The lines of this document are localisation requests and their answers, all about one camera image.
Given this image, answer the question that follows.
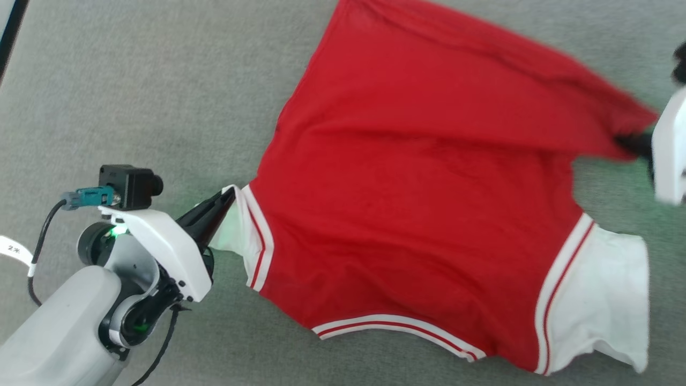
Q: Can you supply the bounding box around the black edge strip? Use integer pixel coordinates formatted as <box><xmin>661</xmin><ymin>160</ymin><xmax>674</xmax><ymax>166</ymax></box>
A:
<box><xmin>0</xmin><ymin>0</ymin><xmax>31</xmax><ymax>85</ymax></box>

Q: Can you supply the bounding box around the red white sports shirt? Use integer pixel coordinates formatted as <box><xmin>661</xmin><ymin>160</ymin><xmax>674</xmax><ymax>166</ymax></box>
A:
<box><xmin>208</xmin><ymin>0</ymin><xmax>659</xmax><ymax>376</ymax></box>

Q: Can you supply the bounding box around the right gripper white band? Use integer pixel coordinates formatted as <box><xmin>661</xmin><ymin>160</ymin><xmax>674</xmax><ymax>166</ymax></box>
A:
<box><xmin>616</xmin><ymin>87</ymin><xmax>686</xmax><ymax>206</ymax></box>

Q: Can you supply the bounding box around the teal cable connector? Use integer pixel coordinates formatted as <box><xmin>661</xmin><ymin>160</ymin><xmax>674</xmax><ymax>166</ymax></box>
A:
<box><xmin>61</xmin><ymin>185</ymin><xmax>122</xmax><ymax>211</ymax></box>

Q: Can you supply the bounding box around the grey fabric sofa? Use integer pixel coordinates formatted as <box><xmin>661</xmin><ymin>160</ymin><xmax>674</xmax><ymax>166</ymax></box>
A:
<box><xmin>0</xmin><ymin>0</ymin><xmax>686</xmax><ymax>386</ymax></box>

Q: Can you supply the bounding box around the white cable label tag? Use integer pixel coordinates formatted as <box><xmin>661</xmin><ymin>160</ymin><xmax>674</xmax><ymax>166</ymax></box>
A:
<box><xmin>0</xmin><ymin>234</ymin><xmax>39</xmax><ymax>278</ymax></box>

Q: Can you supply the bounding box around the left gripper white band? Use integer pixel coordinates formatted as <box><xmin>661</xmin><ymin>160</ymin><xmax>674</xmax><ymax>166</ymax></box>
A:
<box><xmin>77</xmin><ymin>187</ymin><xmax>237</xmax><ymax>302</ymax></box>

